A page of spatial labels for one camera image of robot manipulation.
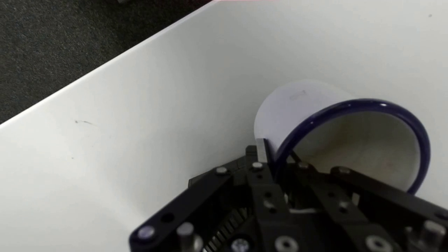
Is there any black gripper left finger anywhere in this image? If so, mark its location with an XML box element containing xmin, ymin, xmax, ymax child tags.
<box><xmin>129</xmin><ymin>137</ymin><xmax>300</xmax><ymax>252</ymax></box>

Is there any white enamel cup blue rim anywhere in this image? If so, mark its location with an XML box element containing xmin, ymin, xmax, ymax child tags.
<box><xmin>254</xmin><ymin>80</ymin><xmax>432</xmax><ymax>196</ymax></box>

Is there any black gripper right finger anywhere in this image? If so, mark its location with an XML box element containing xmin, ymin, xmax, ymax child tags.
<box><xmin>285</xmin><ymin>160</ymin><xmax>448</xmax><ymax>252</ymax></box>

